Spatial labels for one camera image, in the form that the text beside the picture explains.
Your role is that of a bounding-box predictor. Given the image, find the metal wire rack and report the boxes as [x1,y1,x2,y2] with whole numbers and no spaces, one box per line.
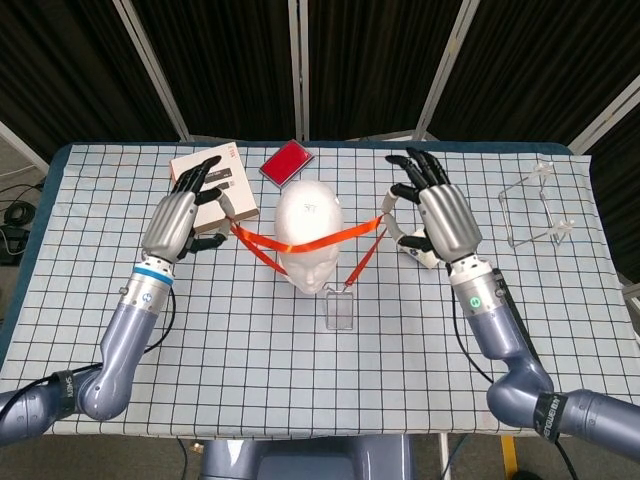
[497,159,576,250]

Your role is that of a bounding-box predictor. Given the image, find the red flat case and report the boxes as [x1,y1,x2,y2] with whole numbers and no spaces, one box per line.
[258,139,316,190]

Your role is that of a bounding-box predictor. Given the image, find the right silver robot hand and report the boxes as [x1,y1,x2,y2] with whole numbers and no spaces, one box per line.
[381,146,484,266]

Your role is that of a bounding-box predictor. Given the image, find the checkered tablecloth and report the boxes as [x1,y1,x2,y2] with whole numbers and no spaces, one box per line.
[0,142,640,436]

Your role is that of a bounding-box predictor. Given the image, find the black folding screen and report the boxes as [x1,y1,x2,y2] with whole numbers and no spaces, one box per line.
[0,0,640,166]

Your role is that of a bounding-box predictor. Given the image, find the orange lanyard strap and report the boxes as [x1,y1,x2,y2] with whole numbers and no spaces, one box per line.
[227,212,391,291]

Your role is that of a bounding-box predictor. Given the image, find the black floor cables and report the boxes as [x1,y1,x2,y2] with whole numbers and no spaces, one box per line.
[0,182,46,266]

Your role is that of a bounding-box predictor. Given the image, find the blue table pad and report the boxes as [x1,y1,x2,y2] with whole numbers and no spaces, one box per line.
[0,139,594,366]

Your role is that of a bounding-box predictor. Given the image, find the white foam mannequin head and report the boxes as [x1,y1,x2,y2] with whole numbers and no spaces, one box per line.
[273,179,345,295]

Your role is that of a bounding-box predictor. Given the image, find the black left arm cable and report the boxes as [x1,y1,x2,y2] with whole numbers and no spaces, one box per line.
[0,287,177,426]

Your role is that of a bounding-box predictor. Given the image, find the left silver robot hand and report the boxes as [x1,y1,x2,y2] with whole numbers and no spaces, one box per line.
[141,154,236,265]

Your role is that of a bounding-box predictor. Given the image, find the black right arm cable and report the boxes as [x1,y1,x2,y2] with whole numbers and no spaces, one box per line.
[451,267,541,386]

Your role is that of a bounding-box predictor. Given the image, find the white cardboard product box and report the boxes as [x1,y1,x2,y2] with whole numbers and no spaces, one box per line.
[169,142,261,235]

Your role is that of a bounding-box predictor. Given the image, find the grey robot torso base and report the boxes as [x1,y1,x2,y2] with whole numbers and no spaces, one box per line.
[199,434,416,480]

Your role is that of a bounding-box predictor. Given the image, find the clear badge holder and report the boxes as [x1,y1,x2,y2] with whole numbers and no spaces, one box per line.
[322,282,357,334]

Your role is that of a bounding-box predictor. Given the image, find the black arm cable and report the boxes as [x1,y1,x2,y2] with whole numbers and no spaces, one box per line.
[0,287,177,426]
[451,267,541,386]

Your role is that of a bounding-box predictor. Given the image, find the flower print paper cup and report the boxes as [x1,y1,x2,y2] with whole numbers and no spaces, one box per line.
[397,227,444,271]

